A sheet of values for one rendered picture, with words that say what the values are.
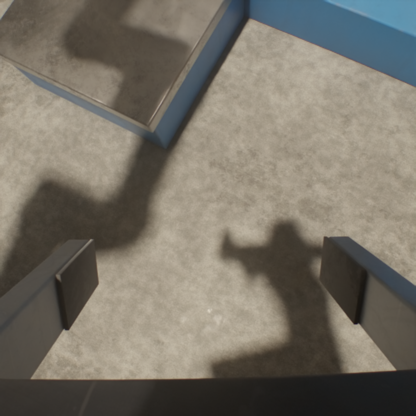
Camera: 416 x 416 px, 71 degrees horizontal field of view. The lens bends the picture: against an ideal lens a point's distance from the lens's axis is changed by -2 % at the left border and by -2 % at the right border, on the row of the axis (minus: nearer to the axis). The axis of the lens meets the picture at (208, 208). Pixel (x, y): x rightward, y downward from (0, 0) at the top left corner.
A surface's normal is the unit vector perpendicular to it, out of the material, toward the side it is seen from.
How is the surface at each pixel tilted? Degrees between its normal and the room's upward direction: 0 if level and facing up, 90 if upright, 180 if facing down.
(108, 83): 0
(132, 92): 0
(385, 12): 0
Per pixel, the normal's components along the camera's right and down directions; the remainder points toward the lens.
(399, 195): -0.09, -0.16
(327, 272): -1.00, 0.01
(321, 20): -0.47, 0.87
